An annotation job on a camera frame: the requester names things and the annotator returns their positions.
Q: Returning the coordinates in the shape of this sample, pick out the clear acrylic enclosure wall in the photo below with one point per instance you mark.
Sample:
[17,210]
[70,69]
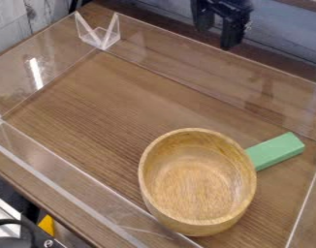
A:
[82,109]

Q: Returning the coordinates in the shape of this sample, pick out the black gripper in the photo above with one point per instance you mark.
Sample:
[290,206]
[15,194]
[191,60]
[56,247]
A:
[233,24]

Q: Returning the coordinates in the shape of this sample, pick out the brown wooden bowl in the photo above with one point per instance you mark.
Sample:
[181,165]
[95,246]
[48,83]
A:
[197,181]

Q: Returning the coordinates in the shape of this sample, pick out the clear acrylic corner bracket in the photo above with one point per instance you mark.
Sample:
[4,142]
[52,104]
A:
[99,37]

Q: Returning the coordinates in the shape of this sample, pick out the green rectangular block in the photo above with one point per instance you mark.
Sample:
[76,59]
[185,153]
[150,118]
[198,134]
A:
[274,151]

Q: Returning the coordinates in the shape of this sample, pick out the yellow label sticker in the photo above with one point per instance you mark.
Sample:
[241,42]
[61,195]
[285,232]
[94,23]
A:
[47,225]

